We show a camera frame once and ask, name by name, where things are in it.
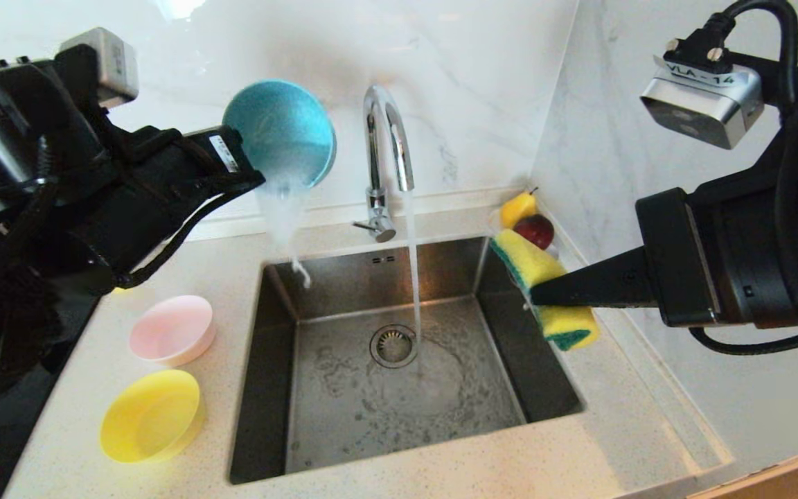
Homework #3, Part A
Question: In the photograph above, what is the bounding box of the blue plastic bowl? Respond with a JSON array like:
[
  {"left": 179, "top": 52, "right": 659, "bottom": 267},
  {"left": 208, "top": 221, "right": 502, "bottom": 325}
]
[{"left": 222, "top": 79, "right": 337, "bottom": 189}]

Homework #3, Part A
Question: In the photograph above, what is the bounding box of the yellow green sponge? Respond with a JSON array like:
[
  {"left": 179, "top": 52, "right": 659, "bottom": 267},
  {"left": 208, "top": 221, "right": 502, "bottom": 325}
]
[{"left": 489, "top": 229, "right": 601, "bottom": 351}]

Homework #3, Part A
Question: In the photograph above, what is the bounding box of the chrome gooseneck faucet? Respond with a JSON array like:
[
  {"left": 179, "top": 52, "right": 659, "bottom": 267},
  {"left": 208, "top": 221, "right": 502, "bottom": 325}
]
[{"left": 352, "top": 85, "right": 416, "bottom": 244}]

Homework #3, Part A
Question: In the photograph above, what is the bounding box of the pink plastic bowl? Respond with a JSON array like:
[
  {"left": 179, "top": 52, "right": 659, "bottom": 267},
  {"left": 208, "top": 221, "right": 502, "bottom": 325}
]
[{"left": 129, "top": 295, "right": 218, "bottom": 368}]

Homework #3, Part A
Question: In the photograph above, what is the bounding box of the stainless steel sink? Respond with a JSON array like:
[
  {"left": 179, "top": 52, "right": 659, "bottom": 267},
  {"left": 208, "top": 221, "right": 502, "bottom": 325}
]
[{"left": 229, "top": 237, "right": 585, "bottom": 484}]

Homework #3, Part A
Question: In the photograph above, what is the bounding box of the dark red apple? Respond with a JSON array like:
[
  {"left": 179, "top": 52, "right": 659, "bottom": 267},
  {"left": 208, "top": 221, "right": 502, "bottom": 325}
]
[{"left": 514, "top": 214, "right": 555, "bottom": 250}]

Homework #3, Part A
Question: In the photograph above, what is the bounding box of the yellow pear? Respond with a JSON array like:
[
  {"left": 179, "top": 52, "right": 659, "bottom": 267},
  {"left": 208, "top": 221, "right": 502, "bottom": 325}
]
[{"left": 499, "top": 189, "right": 537, "bottom": 229}]

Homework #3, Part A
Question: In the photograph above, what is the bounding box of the small white dish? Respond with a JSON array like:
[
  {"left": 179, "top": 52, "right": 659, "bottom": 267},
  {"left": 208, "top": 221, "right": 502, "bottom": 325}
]
[{"left": 487, "top": 208, "right": 567, "bottom": 278}]

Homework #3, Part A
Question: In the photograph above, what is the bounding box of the round metal drain strainer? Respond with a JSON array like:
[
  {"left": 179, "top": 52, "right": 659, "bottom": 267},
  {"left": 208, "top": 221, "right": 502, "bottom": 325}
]
[{"left": 370, "top": 325, "right": 419, "bottom": 369}]

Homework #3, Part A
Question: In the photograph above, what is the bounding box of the brown wooden panel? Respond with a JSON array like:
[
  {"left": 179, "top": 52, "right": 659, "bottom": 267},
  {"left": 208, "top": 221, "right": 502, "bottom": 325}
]
[{"left": 683, "top": 437, "right": 798, "bottom": 499}]

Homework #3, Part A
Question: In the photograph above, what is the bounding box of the yellow plastic bowl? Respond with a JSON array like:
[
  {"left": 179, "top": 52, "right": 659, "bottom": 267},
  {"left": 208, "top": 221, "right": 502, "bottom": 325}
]
[{"left": 100, "top": 369, "right": 204, "bottom": 464}]

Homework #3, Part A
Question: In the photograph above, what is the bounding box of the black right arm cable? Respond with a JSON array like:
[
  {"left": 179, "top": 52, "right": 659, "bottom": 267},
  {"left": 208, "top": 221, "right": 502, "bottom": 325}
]
[{"left": 689, "top": 0, "right": 798, "bottom": 389}]

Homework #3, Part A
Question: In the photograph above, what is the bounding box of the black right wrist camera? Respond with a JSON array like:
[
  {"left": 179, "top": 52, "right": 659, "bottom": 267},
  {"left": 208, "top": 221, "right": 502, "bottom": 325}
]
[{"left": 640, "top": 31, "right": 798, "bottom": 150}]

